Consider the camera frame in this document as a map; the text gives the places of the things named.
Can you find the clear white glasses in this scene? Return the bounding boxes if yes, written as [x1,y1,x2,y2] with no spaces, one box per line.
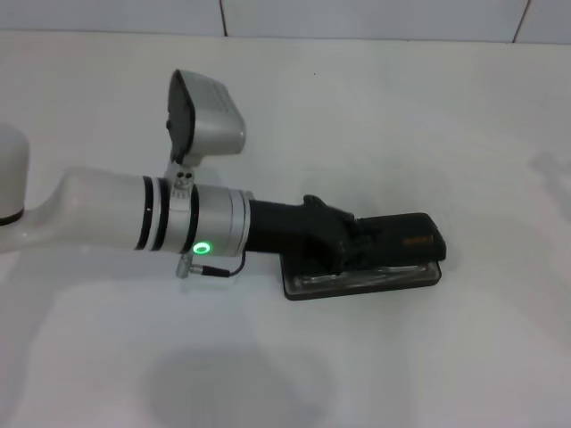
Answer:
[292,263,433,290]

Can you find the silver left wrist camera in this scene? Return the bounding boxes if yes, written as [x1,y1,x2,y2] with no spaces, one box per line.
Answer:
[164,69,248,169]

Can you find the silver camera mount clamp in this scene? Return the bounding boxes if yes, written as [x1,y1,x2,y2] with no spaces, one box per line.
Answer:
[162,160,200,210]

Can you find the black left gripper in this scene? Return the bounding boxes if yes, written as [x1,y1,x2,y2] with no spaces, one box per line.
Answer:
[247,194,380,276]

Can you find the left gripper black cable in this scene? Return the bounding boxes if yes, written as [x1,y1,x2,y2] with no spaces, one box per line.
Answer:
[175,252,250,281]

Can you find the black glasses case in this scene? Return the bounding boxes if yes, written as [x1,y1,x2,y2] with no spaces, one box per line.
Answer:
[280,212,449,302]

